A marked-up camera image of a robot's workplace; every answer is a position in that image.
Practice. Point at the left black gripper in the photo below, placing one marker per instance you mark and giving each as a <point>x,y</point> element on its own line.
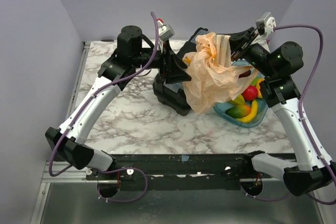
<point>171,67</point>

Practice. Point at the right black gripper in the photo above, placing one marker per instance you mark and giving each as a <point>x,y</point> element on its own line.
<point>237,41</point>

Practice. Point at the peach plastic bag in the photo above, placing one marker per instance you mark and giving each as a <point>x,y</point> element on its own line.
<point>213,77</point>

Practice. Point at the red fake apple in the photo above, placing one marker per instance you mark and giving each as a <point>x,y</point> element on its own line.
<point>250,93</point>

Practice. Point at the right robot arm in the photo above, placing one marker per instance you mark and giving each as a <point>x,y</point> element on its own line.
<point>314,168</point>

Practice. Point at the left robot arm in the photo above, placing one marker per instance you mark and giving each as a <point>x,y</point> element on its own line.
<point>134,52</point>

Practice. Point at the orange fake fruit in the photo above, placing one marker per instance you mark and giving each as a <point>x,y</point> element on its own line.
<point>257,86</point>

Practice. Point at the yellow green fake starfruit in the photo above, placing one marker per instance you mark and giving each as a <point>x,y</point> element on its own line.
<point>239,100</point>

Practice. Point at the yellow fake banana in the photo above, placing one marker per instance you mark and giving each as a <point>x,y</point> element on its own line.
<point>252,114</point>

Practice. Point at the green red fake mango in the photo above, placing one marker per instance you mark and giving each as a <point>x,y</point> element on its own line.
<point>238,111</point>

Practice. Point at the black plastic toolbox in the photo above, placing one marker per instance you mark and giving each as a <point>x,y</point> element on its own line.
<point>173,95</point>

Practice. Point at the blue transparent fruit tray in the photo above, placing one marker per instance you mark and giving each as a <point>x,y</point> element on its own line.
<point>220,108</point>

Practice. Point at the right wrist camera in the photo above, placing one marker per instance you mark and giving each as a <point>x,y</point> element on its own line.
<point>266,24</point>

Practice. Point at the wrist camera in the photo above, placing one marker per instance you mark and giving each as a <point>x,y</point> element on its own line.
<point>165,30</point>
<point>266,24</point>

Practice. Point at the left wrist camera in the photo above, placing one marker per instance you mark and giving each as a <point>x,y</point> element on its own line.
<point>165,30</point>

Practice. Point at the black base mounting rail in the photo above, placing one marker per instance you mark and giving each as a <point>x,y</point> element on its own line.
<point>137,172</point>

